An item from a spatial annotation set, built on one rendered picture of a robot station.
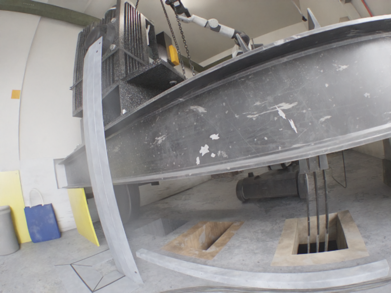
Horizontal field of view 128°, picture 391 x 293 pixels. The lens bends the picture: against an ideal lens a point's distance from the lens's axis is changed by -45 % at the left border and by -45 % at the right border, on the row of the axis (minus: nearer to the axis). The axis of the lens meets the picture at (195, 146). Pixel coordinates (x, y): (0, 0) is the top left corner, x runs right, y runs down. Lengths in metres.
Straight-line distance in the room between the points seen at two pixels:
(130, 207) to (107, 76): 0.91
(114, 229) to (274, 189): 1.09
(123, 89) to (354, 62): 0.84
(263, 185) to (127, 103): 1.09
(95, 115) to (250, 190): 1.21
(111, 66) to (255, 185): 1.28
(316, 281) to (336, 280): 0.06
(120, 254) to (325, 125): 0.79
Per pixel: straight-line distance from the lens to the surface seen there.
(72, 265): 1.07
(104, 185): 0.67
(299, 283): 0.60
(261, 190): 1.40
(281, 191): 1.35
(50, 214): 1.67
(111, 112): 1.04
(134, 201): 1.37
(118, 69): 0.95
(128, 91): 0.85
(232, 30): 1.55
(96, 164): 0.70
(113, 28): 1.15
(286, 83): 0.44
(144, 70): 0.81
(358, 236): 0.85
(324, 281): 0.61
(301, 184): 1.27
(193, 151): 0.52
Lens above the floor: 0.45
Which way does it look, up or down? 4 degrees up
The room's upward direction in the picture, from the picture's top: 12 degrees counter-clockwise
